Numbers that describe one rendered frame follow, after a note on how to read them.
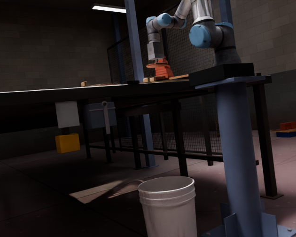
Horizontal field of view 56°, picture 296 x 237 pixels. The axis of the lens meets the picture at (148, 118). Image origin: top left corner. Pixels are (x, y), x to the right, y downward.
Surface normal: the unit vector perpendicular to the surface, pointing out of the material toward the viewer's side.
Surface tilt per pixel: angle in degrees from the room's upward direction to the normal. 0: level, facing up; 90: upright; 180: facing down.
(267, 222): 90
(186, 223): 93
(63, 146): 90
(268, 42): 90
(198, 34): 99
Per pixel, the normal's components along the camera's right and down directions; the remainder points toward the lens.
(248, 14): -0.81, 0.12
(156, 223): -0.57, 0.14
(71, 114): 0.52, -0.05
